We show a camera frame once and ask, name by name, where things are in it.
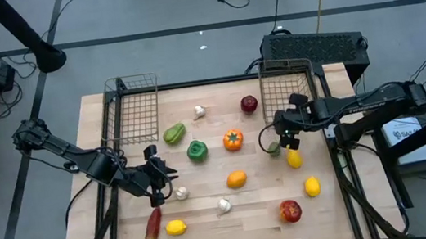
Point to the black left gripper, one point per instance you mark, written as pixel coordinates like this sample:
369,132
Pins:
151,179

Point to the long red chili pepper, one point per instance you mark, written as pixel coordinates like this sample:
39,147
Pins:
153,225

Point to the yellow lemon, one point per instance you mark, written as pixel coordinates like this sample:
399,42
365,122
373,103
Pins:
294,159
312,186
176,227

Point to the red and yellow apple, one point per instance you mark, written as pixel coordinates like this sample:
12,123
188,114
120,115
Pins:
290,211

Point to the black pole with round base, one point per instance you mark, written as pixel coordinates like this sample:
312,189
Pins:
20,33

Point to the light green chayote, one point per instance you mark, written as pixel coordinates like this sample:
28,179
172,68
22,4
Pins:
174,133

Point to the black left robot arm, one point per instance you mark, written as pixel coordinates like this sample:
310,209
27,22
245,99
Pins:
78,158

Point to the black perforated computer case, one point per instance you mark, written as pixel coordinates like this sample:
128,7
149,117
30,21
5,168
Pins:
313,54

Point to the orange persimmon green calyx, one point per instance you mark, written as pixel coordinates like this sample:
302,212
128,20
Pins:
233,140

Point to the white printed booklet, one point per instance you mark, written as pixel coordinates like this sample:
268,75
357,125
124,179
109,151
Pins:
409,139

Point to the green bell pepper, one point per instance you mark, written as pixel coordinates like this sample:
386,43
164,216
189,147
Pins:
197,151

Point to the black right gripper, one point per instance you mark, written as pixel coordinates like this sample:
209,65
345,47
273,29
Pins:
295,119

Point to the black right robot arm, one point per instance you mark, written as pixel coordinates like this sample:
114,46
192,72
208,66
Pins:
379,101

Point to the white garlic bulb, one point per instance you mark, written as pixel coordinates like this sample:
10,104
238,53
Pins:
224,206
199,112
182,193

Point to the dark red apple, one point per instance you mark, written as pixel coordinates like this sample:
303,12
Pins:
249,104

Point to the orange citrus fruit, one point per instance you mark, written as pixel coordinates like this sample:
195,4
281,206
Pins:
236,179

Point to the green lime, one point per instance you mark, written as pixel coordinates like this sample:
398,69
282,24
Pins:
274,150

